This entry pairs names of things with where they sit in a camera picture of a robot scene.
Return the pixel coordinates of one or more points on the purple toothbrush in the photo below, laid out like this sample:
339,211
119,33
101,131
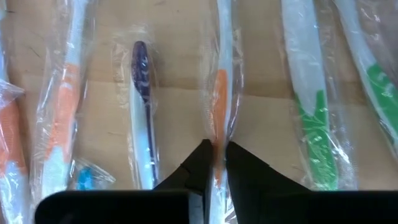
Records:
141,77

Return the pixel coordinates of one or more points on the orange toothbrush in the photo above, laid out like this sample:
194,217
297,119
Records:
65,102
221,93
11,137

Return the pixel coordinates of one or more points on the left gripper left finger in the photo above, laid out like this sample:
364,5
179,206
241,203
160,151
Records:
124,207

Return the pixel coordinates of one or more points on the green wrapped toothbrush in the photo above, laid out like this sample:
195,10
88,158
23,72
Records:
381,90
314,124

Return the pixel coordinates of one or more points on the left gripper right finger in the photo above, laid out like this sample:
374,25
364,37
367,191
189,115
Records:
280,207

